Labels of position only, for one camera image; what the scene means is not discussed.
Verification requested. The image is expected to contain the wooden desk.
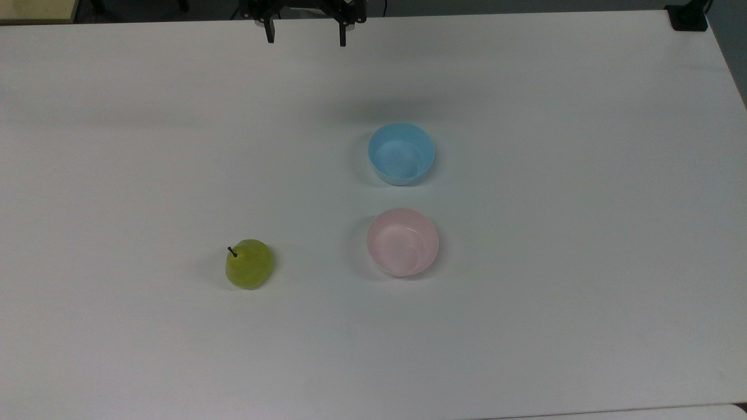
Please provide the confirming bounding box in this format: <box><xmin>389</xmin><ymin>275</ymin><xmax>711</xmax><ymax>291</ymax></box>
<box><xmin>0</xmin><ymin>0</ymin><xmax>81</xmax><ymax>25</ymax></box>

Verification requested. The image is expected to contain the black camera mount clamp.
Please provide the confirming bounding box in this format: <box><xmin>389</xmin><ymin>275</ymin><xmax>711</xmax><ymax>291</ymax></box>
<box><xmin>664</xmin><ymin>0</ymin><xmax>711</xmax><ymax>32</ymax></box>

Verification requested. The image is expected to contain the blue plastic bowl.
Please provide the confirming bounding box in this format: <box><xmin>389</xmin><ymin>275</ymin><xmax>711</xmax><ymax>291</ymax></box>
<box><xmin>367</xmin><ymin>122</ymin><xmax>436</xmax><ymax>187</ymax></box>

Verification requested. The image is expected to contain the green pear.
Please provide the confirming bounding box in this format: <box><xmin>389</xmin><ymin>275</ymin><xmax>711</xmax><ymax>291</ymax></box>
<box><xmin>225</xmin><ymin>239</ymin><xmax>275</xmax><ymax>291</ymax></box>

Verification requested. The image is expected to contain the pink plastic bowl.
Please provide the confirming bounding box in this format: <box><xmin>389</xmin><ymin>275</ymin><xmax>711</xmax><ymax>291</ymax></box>
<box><xmin>366</xmin><ymin>208</ymin><xmax>439</xmax><ymax>278</ymax></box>

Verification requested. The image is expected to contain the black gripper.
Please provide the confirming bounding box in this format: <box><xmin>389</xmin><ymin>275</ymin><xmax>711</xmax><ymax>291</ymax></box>
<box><xmin>238</xmin><ymin>0</ymin><xmax>368</xmax><ymax>47</ymax></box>

